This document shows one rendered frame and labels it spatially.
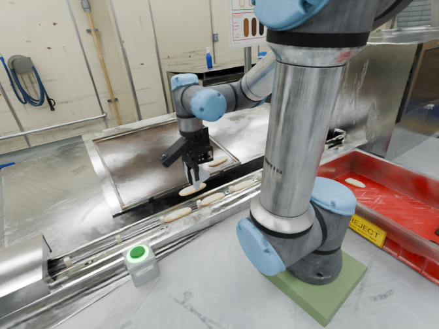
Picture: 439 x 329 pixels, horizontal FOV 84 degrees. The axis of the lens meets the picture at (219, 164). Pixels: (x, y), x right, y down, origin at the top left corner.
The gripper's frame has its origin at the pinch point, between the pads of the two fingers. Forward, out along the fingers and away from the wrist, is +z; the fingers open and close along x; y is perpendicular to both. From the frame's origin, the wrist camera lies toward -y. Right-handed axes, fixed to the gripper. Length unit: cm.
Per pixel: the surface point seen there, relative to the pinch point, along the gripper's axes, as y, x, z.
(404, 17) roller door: 705, 273, -35
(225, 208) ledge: 7.1, -9.0, 7.7
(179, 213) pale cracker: -6.9, -1.5, 8.0
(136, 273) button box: -25.5, -17.4, 7.0
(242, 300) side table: -5.9, -35.8, 11.7
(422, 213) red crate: 59, -46, 11
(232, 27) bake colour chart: 73, 78, -45
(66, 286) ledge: -41.4, -9.8, 7.9
